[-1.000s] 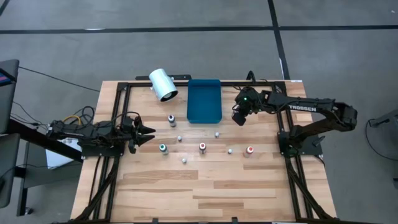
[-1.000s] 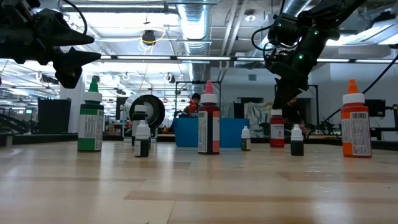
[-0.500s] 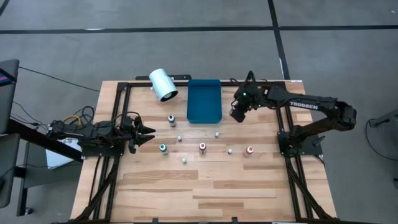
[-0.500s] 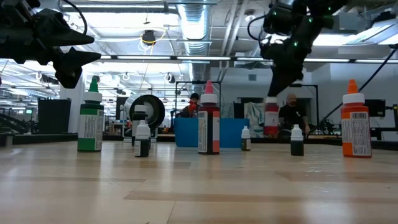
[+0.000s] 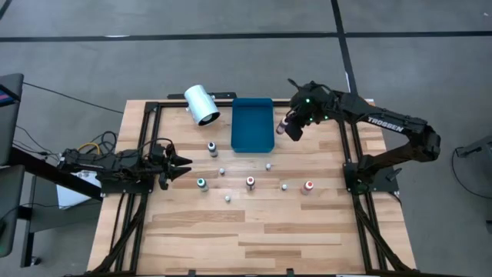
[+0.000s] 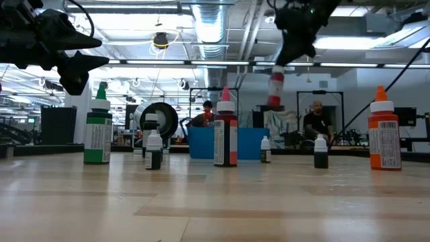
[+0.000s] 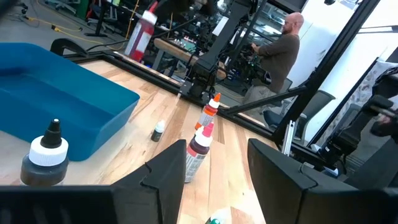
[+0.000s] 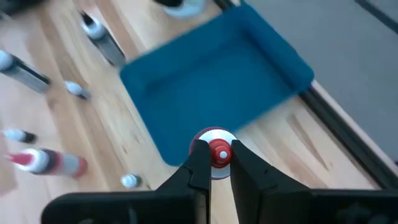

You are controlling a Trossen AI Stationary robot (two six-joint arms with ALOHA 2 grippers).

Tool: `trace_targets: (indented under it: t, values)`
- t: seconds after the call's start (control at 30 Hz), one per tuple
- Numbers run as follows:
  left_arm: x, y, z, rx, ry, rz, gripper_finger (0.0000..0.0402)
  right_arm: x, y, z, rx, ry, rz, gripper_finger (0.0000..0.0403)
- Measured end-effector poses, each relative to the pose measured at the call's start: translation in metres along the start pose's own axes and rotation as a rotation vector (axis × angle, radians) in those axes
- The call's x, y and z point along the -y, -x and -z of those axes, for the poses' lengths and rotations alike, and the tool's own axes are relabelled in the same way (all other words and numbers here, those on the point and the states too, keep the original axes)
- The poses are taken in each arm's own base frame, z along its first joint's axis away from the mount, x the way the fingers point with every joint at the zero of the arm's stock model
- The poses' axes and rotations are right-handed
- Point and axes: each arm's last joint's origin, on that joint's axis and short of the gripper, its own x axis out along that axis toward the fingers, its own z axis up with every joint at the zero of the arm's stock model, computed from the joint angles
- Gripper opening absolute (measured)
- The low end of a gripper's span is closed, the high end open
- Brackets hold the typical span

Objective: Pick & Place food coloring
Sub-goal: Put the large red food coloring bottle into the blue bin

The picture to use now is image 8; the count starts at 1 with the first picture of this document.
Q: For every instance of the large red food coloring bottle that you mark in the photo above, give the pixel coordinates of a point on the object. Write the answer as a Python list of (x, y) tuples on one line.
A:
[(221, 149)]

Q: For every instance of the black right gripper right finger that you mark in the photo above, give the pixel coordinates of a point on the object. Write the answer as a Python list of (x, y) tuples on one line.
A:
[(248, 177)]

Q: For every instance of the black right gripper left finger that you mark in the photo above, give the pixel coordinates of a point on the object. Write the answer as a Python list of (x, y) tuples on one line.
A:
[(192, 174)]

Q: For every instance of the large green food coloring bottle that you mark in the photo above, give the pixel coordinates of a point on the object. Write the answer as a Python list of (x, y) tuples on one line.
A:
[(25, 76)]

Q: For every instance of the black table edge rail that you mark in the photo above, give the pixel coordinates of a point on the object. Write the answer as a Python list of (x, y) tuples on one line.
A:
[(342, 133)]

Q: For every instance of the large pink food coloring bottle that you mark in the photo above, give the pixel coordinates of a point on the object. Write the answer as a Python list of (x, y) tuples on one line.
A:
[(62, 163)]

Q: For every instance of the blue plastic bin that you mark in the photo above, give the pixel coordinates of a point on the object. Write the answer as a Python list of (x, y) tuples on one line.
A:
[(217, 87)]

